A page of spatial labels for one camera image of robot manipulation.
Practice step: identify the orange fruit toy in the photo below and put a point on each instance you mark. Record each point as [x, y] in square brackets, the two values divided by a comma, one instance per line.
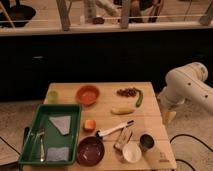
[89, 125]

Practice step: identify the grey cloth upper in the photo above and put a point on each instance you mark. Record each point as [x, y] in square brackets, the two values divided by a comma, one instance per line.
[62, 123]

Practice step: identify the red orange bowl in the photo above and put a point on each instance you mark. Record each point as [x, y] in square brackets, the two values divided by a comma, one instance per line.
[87, 95]

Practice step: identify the green plastic tray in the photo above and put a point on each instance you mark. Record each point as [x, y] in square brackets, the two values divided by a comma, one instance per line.
[30, 154]

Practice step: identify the striped cloth bundle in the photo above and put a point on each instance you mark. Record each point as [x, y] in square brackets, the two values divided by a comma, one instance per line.
[123, 139]

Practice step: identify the white cup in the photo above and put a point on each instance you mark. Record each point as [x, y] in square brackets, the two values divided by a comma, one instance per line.
[131, 152]

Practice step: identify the metal utensil in tray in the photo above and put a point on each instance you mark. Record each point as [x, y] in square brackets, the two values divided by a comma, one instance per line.
[42, 151]

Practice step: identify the green cucumber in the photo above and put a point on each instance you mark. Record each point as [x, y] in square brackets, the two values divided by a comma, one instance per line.
[140, 98]

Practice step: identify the yellow banana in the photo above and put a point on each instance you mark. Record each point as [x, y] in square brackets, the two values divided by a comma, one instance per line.
[122, 110]

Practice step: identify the grey cloth lower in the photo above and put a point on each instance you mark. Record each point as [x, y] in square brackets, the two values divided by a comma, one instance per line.
[57, 154]

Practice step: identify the green cup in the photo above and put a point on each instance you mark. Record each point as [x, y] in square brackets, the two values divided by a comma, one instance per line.
[52, 97]

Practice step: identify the white handled brush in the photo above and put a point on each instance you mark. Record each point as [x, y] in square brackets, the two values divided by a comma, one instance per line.
[103, 133]

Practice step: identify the dark maroon bowl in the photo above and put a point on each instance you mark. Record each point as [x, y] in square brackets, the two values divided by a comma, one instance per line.
[90, 151]

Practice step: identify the grey cloth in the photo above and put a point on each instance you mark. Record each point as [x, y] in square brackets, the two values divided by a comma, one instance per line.
[57, 154]
[62, 123]

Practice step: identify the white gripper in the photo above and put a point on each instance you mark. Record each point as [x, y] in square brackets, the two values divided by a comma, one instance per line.
[167, 100]

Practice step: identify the dark metal can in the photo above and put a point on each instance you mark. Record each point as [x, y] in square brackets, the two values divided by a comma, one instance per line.
[146, 142]

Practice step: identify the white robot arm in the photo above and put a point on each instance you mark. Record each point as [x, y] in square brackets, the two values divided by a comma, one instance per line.
[185, 83]

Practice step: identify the brown grape bunch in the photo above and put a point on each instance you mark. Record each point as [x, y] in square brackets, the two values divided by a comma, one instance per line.
[127, 92]

